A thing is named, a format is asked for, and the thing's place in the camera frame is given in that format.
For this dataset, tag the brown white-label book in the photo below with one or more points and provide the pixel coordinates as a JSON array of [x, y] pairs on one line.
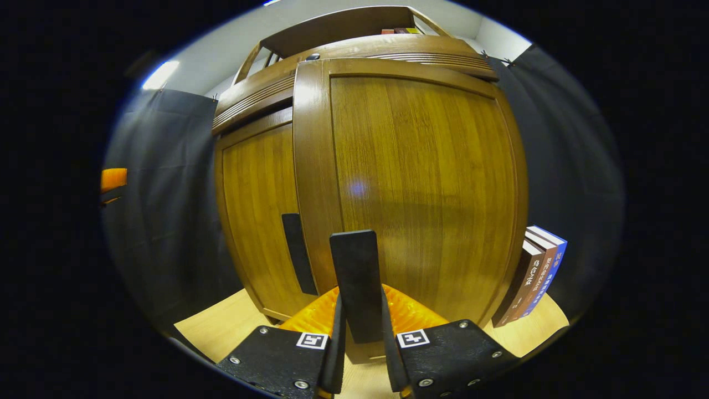
[[540, 271]]

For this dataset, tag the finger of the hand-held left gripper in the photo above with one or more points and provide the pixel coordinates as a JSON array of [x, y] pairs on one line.
[[112, 180]]

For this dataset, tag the ceiling light panel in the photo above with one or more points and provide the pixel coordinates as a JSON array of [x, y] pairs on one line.
[[159, 76]]

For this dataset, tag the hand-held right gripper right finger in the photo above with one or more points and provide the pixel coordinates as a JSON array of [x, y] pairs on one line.
[[390, 354]]

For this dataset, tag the wooden cabinet drawer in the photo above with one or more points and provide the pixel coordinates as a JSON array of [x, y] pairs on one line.
[[255, 91]]

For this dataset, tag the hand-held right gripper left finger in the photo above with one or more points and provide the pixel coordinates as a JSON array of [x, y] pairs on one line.
[[332, 354]]

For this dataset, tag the wooden cabinet door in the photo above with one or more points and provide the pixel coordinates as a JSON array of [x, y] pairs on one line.
[[421, 183], [255, 210]]

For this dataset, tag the black backdrop cloth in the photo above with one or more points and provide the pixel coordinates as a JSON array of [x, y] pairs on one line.
[[166, 233]]

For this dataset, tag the wooden double-door shoe cabinet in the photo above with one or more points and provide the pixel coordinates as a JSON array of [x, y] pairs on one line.
[[332, 25]]

